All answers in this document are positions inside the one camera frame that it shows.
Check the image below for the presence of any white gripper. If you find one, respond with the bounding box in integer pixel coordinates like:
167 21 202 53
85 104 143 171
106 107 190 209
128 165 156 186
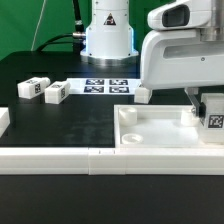
140 29 224 118

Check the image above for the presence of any white square tabletop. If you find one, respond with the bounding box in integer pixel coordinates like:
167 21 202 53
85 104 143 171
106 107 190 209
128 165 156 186
114 105 224 149

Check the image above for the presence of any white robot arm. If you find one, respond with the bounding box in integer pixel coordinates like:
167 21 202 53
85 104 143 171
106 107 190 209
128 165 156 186
81 0 224 118

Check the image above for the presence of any white sheet with fiducial tags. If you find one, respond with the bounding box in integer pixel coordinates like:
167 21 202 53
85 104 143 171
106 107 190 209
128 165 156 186
67 78 140 95

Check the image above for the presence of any white left fence piece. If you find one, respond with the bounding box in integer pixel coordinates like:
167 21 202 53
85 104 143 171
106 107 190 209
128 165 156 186
0 107 10 137

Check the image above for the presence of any black cable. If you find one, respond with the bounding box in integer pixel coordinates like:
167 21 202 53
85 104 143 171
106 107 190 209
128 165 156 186
35 0 87 53

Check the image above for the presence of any white thin cable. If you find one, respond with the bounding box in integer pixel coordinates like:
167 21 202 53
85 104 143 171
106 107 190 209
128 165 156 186
31 0 47 52

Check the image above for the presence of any white front fence wall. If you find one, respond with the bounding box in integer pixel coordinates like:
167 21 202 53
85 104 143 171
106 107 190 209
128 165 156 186
0 147 224 175

